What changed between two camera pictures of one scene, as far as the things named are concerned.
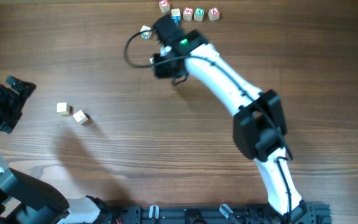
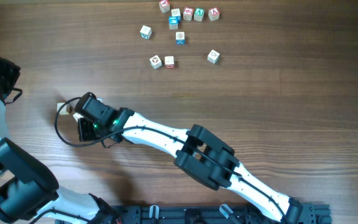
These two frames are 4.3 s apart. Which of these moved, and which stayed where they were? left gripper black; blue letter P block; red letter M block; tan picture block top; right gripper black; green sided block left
Moved: right gripper black; left gripper black
Stayed: tan picture block top; green sided block left; red letter M block; blue letter P block
